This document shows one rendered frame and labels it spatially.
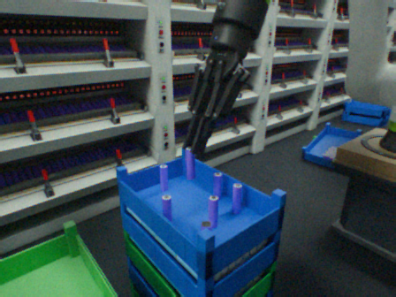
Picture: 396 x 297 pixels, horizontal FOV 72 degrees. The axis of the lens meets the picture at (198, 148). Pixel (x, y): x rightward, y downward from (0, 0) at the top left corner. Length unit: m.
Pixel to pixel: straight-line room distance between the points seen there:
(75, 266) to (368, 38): 0.97
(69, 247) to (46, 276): 0.06
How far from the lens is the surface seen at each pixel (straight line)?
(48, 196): 1.06
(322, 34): 2.20
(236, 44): 0.52
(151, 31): 1.09
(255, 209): 0.60
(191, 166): 0.53
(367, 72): 1.04
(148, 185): 0.68
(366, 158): 0.97
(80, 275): 0.62
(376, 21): 0.99
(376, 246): 1.13
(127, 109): 1.14
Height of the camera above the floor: 0.66
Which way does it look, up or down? 22 degrees down
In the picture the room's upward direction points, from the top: straight up
